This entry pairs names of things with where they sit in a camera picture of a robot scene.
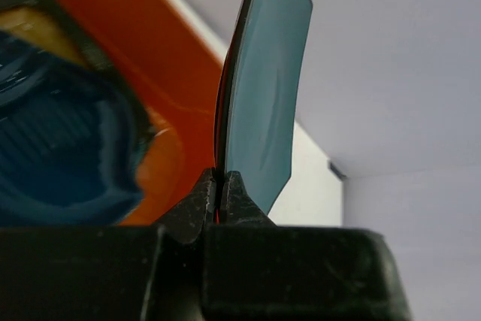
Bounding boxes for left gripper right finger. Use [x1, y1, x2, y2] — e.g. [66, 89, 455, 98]
[201, 171, 412, 320]

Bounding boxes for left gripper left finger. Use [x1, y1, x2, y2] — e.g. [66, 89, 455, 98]
[1, 169, 216, 320]

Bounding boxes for dark blue leaf plate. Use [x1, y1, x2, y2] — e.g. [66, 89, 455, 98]
[1, 32, 153, 227]

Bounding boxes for teal square large plate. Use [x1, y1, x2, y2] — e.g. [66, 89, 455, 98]
[214, 0, 313, 213]

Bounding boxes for amber black-rimmed square plate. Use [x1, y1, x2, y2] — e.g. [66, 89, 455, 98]
[1, 0, 156, 144]

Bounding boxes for orange plastic bin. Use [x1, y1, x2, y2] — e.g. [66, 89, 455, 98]
[57, 0, 223, 225]

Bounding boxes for aluminium table frame rail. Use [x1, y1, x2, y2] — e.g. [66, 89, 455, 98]
[328, 161, 346, 181]

